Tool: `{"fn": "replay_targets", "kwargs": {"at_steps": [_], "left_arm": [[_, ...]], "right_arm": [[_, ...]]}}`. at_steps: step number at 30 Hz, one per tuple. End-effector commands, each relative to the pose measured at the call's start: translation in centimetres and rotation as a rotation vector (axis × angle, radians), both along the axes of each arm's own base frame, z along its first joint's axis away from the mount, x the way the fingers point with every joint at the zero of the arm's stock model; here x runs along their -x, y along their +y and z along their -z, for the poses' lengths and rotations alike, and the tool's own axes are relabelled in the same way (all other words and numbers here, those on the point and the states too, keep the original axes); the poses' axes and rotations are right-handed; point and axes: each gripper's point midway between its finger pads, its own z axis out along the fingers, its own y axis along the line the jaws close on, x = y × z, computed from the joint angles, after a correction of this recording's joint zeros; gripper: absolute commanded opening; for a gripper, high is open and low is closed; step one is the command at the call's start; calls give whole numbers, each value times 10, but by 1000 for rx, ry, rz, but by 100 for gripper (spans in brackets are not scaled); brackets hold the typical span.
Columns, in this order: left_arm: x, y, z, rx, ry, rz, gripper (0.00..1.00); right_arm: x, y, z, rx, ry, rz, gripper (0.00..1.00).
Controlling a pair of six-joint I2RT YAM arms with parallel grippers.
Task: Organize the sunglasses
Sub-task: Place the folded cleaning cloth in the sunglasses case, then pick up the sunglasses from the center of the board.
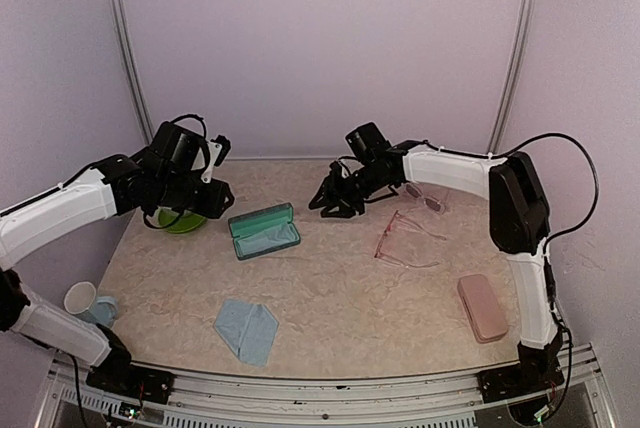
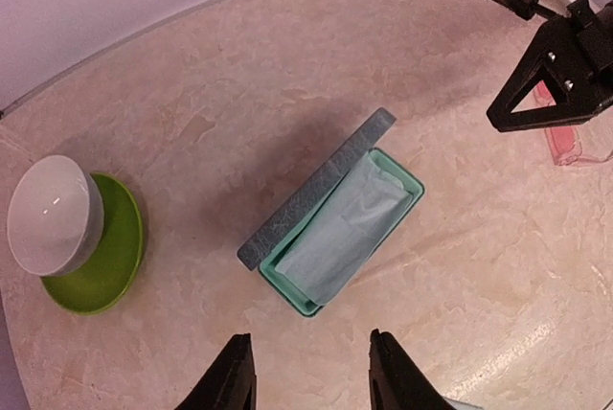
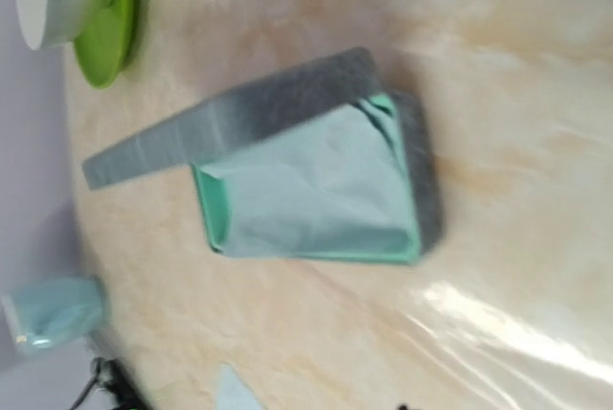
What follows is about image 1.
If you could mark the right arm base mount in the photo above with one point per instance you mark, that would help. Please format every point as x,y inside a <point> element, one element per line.
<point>536,370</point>

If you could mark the green plate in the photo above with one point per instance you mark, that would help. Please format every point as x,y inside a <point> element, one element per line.
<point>174,223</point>

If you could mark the square light blue cloth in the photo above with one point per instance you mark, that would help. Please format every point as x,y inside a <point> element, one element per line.
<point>272,237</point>

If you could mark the grey-blue glasses case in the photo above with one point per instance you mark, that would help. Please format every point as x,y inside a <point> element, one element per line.
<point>247,224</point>

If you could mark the purple lens pink sunglasses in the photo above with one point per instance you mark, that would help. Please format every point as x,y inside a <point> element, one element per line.
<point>434,198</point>

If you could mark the aluminium corner post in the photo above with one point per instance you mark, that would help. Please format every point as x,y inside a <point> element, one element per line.
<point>126,51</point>
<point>519,45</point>

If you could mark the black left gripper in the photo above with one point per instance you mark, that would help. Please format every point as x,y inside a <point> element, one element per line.
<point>214,206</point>

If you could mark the folded light blue cloth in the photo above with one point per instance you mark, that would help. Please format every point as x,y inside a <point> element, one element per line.
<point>248,329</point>

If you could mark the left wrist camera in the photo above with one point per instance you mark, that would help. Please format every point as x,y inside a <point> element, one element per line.
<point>213,154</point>

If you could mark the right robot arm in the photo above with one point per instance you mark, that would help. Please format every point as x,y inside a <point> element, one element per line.
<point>518,212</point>

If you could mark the pink glasses case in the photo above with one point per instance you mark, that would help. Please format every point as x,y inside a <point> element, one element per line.
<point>485,315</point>

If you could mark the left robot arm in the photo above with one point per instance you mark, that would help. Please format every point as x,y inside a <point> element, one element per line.
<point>175,172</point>

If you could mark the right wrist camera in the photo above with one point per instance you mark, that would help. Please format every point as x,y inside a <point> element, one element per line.
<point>340,170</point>

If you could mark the right aluminium corner post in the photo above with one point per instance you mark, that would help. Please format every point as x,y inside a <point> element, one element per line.
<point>519,45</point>

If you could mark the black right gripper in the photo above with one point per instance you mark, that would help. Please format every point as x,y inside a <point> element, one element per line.
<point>331,196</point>

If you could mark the red lens pink sunglasses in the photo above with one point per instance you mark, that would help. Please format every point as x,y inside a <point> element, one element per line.
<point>406,243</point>

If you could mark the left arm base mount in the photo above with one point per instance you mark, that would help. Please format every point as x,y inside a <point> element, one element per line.
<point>118,375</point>

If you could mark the left aluminium corner post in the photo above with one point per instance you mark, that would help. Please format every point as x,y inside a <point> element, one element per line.
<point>126,51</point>

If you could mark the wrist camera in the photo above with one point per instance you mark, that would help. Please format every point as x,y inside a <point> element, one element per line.
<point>213,154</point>
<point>340,170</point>

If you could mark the front aluminium rail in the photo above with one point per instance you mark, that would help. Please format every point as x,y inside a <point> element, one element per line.
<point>449,399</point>

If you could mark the light blue mug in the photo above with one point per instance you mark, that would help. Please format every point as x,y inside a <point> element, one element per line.
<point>82,301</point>

